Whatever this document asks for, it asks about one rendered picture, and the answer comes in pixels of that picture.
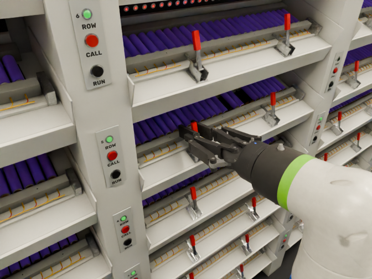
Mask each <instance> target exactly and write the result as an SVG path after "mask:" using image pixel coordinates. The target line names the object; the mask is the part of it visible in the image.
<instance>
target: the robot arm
mask: <svg viewBox="0 0 372 279"><path fill-rule="evenodd" d="M194 121H195V120H191V121H190V122H191V123H192V122H194ZM195 122H197V128H198V132H196V131H194V130H192V129H190V128H188V127H185V126H183V125H178V129H179V136H180V137H181V138H183V139H185V141H186V142H188V144H189V152H190V153H191V154H193V155H194V156H196V157H197V158H198V159H200V160H201V161H202V162H204V163H205V164H206V165H208V166H209V168H210V170H211V172H216V171H217V167H223V166H225V167H226V168H228V169H233V170H235V171H236V172H237V174H238V175H239V176H240V177H241V178H242V179H244V180H246V181H247V182H249V183H251V184H252V188H253V190H254V191H255V192H257V193H258V194H260V195H262V196H263V197H265V198H267V199H268V200H270V201H272V202H274V204H276V205H279V206H280V207H282V208H284V209H286V210H287V211H289V212H290V213H292V214H294V215H295V216H297V217H298V218H300V219H301V220H302V221H303V223H304V229H303V235H302V240H301V243H300V246H299V249H298V253H297V256H296V258H295V261H294V263H293V266H292V273H291V279H372V172H369V171H367V170H363V169H359V168H351V167H345V166H340V165H337V164H333V163H329V162H326V161H323V160H320V159H318V158H315V157H312V156H310V155H307V154H305V153H302V152H300V151H297V150H295V149H292V148H289V147H287V146H284V145H283V144H281V143H275V144H272V145H269V144H267V143H264V142H262V137H261V136H256V135H250V134H248V133H245V132H241V131H238V130H235V129H233V128H230V127H226V126H222V127H221V129H218V128H212V127H210V126H207V125H204V124H202V123H200V122H198V121H195ZM227 132H228V134H227ZM200 136H201V137H200ZM202 137H203V138H202ZM213 138H214V141H212V140H213ZM216 142H219V143H220V144H219V143H216Z"/></svg>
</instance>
